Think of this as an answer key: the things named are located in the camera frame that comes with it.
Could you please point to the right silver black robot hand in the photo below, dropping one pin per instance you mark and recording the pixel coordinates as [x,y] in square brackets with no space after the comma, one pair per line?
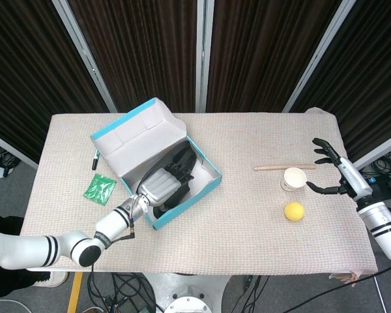
[353,177]

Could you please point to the white paper cup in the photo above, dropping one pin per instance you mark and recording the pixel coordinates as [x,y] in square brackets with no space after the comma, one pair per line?
[294,179]

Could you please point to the green plastic sachet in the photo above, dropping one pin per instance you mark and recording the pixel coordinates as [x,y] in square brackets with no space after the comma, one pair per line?
[99,189]

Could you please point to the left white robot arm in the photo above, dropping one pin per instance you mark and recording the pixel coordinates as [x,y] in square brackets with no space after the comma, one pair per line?
[114,223]

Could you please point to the dark brown partition panel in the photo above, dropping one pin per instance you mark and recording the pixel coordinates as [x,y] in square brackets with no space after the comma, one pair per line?
[26,65]
[143,55]
[371,71]
[264,55]

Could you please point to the green white marker pen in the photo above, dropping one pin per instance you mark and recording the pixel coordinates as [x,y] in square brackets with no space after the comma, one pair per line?
[95,161]

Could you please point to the white sneaker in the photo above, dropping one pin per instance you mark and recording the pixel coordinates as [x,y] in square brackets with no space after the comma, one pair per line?
[55,279]

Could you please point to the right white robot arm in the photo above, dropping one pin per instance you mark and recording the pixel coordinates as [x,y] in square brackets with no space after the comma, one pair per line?
[381,223]

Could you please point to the light blue cardboard box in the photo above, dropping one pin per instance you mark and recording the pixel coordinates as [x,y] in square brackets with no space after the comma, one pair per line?
[140,137]

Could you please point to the yellow ball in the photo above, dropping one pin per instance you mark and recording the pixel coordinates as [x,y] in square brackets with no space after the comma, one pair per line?
[294,212]

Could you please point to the yellow floor tape strip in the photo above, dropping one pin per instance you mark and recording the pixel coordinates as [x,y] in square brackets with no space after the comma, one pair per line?
[75,293]

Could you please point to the wooden stick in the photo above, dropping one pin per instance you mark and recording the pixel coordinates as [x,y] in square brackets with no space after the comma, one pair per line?
[270,168]

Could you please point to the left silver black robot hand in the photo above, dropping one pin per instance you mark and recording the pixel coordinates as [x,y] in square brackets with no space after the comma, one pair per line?
[159,187]

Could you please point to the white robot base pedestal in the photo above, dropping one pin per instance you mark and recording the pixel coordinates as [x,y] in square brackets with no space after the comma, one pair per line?
[189,293]

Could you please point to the beige cloth-covered table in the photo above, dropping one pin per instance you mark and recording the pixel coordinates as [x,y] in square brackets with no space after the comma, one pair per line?
[247,244]

